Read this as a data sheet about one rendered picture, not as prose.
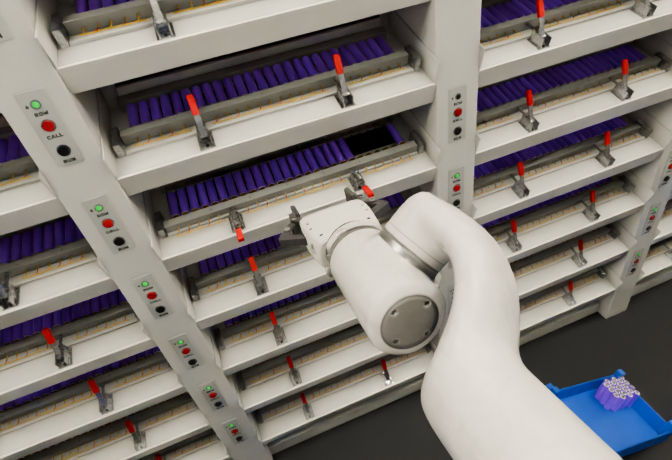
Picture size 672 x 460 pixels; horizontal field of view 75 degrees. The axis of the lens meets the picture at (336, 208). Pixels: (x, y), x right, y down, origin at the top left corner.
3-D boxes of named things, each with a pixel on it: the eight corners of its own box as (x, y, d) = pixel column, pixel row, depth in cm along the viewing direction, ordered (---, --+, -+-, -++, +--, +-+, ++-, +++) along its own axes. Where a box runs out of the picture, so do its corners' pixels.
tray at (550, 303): (610, 294, 158) (629, 277, 147) (463, 358, 147) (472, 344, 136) (572, 249, 169) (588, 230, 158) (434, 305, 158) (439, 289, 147)
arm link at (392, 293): (364, 209, 51) (316, 270, 52) (416, 262, 39) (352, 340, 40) (411, 244, 54) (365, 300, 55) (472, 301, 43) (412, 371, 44)
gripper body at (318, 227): (326, 289, 56) (305, 251, 66) (398, 262, 58) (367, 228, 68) (311, 240, 53) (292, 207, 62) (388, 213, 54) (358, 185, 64)
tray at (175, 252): (434, 180, 99) (441, 151, 92) (169, 271, 88) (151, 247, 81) (395, 123, 111) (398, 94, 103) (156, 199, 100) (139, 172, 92)
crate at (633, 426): (609, 384, 145) (620, 368, 141) (665, 441, 129) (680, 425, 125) (540, 403, 134) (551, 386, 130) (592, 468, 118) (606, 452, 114)
